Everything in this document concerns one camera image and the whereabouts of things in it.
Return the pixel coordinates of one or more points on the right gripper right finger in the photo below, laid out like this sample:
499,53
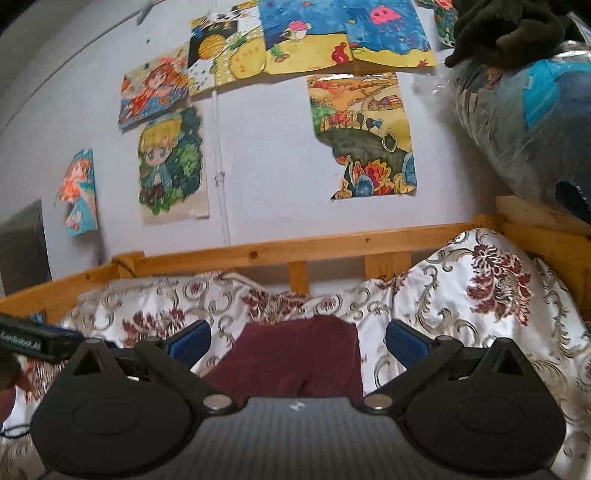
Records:
424,358

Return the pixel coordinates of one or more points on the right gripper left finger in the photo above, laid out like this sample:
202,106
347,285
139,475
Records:
170,361

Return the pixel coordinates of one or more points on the maroon sweater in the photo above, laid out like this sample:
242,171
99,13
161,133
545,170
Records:
314,357

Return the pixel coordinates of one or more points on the left hand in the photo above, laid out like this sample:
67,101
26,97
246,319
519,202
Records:
11,376

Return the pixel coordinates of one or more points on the floral white bedspread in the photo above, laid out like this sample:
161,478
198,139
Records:
478,287

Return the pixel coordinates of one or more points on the small anime girl drawing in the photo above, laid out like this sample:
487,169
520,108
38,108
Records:
78,191

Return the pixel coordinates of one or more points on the blond anime boy drawing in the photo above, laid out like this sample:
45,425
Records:
171,172

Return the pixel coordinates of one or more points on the plastic bag of bedding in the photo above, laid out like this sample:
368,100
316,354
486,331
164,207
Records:
533,125

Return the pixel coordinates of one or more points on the orange hair girl drawing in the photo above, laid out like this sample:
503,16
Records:
153,87

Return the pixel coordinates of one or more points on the planet space drawing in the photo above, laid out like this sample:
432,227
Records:
225,46

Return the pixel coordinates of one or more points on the dark green garment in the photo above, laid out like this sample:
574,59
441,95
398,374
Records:
508,34

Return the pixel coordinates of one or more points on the dark panel on wall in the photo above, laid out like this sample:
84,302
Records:
24,261

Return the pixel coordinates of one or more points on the white wall pipe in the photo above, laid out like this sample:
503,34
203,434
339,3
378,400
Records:
219,177

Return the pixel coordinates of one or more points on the wooden bed frame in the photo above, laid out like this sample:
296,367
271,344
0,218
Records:
561,240

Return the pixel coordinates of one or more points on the landscape drawing on wall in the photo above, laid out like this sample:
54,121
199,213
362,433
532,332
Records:
363,120

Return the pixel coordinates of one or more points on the underwater drawing on wall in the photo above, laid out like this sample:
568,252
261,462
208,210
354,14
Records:
309,36

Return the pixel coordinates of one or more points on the green drawing on wall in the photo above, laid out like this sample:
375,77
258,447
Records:
445,16

